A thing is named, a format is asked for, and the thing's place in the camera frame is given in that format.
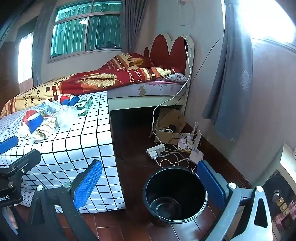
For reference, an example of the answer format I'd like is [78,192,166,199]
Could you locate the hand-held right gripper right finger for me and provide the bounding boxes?
[196,160,281,241]

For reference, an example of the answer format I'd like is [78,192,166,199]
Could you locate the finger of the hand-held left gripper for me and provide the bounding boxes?
[0,136,19,155]
[7,149,42,177]

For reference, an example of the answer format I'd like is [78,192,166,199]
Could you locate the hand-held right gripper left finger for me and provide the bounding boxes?
[28,159,103,241]

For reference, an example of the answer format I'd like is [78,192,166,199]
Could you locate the white tissue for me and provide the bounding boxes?
[17,125,31,139]

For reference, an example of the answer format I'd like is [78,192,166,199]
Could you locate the red plastic bag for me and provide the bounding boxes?
[21,110,35,127]

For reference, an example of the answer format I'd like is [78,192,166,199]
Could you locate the black bucket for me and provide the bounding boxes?
[142,165,208,226]

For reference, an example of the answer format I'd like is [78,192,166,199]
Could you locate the yellow wrapper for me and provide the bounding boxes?
[32,116,58,141]

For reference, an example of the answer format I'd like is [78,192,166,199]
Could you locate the clear plastic bag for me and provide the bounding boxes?
[55,107,78,128]

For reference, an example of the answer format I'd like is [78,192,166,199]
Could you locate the red and white paper cup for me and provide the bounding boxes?
[58,93,75,106]

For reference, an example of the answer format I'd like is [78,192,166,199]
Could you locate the blue cloth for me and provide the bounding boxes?
[62,96,80,107]

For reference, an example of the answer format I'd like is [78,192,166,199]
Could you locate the green and white carton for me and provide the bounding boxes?
[74,96,93,116]

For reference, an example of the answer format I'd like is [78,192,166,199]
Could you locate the person's left hand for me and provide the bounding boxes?
[5,206,19,230]

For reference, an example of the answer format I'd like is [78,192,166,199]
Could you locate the white router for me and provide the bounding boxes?
[188,122,204,165]

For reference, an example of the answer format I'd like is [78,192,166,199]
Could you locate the white power strip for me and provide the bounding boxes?
[146,144,166,160]

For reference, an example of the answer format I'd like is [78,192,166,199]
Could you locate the black box gold knobs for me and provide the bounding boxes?
[261,170,296,237]

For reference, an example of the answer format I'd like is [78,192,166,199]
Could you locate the cardboard box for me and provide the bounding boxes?
[150,108,188,145]

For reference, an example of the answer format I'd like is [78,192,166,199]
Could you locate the white cabinet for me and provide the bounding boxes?
[277,142,296,172]

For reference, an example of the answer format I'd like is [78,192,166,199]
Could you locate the narrow bright window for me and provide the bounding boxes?
[17,30,35,84]

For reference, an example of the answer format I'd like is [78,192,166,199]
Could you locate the grey curtain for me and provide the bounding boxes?
[120,0,153,56]
[32,17,47,87]

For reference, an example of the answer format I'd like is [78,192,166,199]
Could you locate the bed with red blanket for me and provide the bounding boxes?
[0,53,187,118]

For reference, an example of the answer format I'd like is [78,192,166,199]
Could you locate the blue-grey curtain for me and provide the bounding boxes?
[202,0,254,142]

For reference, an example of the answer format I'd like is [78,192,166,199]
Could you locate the floral pillow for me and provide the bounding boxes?
[163,73,188,82]

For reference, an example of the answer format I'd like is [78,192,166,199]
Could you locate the grey floral mattress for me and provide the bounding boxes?
[107,80,188,98]

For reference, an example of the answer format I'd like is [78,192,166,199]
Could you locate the large window green curtain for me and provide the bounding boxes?
[47,0,123,64]

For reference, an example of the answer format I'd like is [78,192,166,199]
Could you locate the tangle of white cables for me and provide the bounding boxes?
[156,139,193,169]

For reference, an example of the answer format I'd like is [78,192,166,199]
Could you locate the thick white cable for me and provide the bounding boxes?
[151,35,193,144]

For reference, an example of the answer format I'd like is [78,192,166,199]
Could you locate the thin black cable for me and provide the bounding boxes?
[184,38,223,93]

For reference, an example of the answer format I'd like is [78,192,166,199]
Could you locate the white bed frame red headboard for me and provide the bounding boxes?
[107,32,195,114]

